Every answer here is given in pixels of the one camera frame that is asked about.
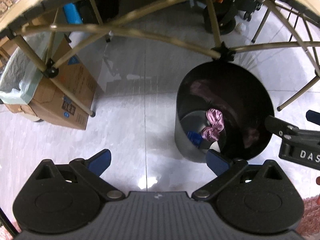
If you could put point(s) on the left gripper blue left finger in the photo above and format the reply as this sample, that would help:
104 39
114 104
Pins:
99 163

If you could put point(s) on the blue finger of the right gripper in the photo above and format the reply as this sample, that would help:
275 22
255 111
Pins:
313 117

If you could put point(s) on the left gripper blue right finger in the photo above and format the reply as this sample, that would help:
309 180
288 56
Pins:
216 163

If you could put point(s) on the purple satin drawstring bag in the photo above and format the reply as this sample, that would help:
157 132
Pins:
216 125

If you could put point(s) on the black round trash bin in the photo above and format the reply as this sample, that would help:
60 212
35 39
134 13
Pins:
238 95

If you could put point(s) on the person's right hand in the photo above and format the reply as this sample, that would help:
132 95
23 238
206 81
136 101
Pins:
318 183

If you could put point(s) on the cardboard box with liner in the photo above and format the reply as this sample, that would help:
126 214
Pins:
24 89

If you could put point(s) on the folding table metal frame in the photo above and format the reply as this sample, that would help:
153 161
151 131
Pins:
284 24

